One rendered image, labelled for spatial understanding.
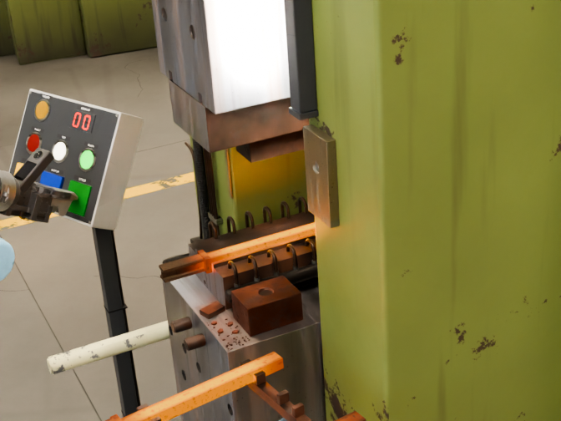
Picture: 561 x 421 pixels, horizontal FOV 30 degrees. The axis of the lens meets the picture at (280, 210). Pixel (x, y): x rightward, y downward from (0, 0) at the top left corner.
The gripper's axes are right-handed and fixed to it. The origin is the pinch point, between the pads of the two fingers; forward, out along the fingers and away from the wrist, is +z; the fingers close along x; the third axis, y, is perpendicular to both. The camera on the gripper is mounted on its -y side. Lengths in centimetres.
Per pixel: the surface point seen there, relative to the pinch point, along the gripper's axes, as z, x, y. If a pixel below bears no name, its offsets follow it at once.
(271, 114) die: -10, 59, -29
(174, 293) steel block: 1.2, 37.4, 13.6
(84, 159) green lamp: 1.2, -0.5, -8.5
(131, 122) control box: 5.7, 7.0, -20.0
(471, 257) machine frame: -1, 104, -12
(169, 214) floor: 177, -128, 15
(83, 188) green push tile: 1.2, 1.6, -2.0
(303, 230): 15, 56, -7
